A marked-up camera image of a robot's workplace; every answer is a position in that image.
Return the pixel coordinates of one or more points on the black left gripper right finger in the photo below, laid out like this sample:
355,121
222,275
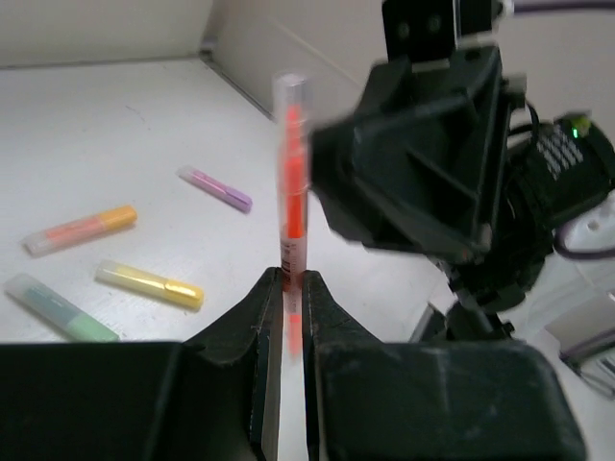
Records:
323,321

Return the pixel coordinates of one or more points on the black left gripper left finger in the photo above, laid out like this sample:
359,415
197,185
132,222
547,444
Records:
233,387

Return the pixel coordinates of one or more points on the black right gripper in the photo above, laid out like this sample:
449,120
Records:
421,166

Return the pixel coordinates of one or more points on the green highlighter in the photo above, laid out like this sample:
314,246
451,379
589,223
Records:
57,310

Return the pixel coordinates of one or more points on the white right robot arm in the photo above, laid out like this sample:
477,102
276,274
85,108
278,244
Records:
568,171

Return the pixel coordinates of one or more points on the yellow highlighter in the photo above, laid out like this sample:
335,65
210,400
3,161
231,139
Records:
151,285

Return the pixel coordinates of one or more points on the purple highlighter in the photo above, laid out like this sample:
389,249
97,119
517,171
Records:
222,192

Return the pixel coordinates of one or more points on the orange highlighter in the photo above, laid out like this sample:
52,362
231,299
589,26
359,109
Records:
76,232

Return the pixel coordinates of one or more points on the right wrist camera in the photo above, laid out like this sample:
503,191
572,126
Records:
423,31

